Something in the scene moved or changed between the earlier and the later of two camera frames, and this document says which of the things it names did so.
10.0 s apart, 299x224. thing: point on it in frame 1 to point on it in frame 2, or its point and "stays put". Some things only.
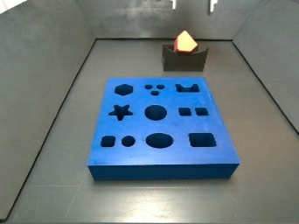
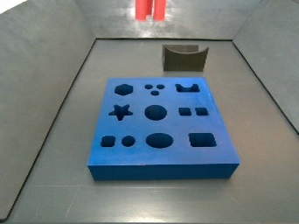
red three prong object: [184, 43] to [144, 7]
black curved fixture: [183, 61] stays put
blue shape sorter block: [159, 131] stays put
